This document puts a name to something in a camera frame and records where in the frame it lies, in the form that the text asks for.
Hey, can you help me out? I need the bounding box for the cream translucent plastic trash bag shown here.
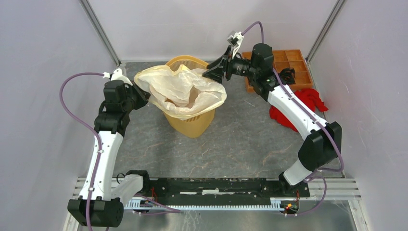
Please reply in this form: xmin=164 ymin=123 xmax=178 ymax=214
xmin=134 ymin=64 xmax=227 ymax=120

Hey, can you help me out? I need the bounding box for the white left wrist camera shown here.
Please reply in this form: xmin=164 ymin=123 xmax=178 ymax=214
xmin=102 ymin=68 xmax=133 ymax=86

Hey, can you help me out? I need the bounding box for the red cloth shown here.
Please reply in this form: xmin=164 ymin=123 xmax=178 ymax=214
xmin=269 ymin=88 xmax=329 ymax=133

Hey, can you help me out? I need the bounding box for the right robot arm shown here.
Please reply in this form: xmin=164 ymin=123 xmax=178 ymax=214
xmin=203 ymin=43 xmax=344 ymax=196

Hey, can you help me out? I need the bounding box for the yellow mesh trash bin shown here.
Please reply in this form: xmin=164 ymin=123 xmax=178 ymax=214
xmin=164 ymin=55 xmax=216 ymax=138

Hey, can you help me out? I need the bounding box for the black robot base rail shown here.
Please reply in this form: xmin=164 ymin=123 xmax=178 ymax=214
xmin=116 ymin=170 xmax=310 ymax=206

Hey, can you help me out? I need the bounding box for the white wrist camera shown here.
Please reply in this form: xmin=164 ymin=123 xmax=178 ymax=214
xmin=227 ymin=31 xmax=244 ymax=58
xmin=102 ymin=68 xmax=133 ymax=86

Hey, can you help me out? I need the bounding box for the dark rolled item right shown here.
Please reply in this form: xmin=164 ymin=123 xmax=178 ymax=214
xmin=279 ymin=68 xmax=295 ymax=85

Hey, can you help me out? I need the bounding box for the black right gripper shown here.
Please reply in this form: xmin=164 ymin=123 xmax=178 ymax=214
xmin=202 ymin=45 xmax=259 ymax=84

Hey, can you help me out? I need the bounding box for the white toothed cable rail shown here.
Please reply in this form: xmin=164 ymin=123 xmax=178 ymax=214
xmin=124 ymin=197 xmax=299 ymax=212

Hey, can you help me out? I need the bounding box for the wooden compartment tray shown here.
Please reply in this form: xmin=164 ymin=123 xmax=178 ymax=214
xmin=241 ymin=49 xmax=314 ymax=94

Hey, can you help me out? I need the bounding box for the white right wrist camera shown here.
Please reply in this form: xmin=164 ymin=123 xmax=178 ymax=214
xmin=227 ymin=31 xmax=244 ymax=58

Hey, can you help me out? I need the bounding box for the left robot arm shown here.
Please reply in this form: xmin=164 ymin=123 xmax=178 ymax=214
xmin=67 ymin=80 xmax=151 ymax=230

